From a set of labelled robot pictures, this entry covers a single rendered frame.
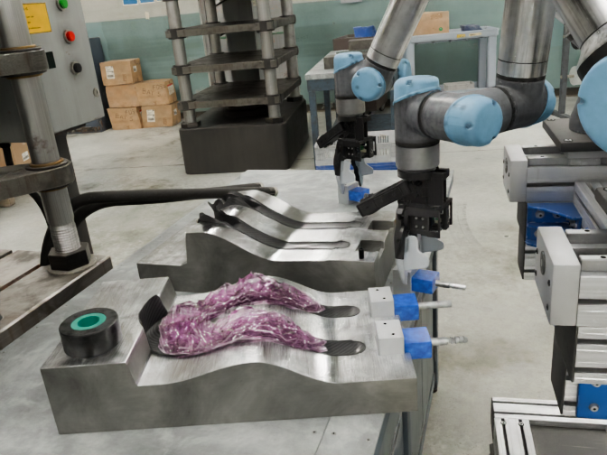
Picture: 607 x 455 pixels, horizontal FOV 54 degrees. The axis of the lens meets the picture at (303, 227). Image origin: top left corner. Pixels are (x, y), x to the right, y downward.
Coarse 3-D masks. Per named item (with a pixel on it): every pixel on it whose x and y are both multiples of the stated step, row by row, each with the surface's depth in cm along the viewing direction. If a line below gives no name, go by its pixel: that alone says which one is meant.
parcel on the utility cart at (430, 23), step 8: (424, 16) 632; (432, 16) 632; (440, 16) 631; (448, 16) 632; (424, 24) 635; (432, 24) 634; (440, 24) 634; (448, 24) 635; (416, 32) 638; (424, 32) 638; (432, 32) 638; (440, 32) 638
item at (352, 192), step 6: (348, 186) 161; (354, 186) 163; (348, 192) 161; (354, 192) 160; (360, 192) 159; (366, 192) 160; (342, 198) 163; (348, 198) 162; (354, 198) 160; (360, 198) 159; (348, 204) 162
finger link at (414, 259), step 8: (408, 240) 105; (416, 240) 105; (408, 248) 105; (416, 248) 105; (408, 256) 106; (416, 256) 105; (424, 256) 104; (400, 264) 106; (408, 264) 106; (416, 264) 105; (424, 264) 104; (400, 272) 106
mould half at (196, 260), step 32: (256, 192) 135; (192, 224) 141; (256, 224) 122; (160, 256) 124; (192, 256) 117; (224, 256) 115; (256, 256) 113; (288, 256) 112; (320, 256) 110; (352, 256) 108; (384, 256) 115; (192, 288) 120; (320, 288) 111; (352, 288) 109
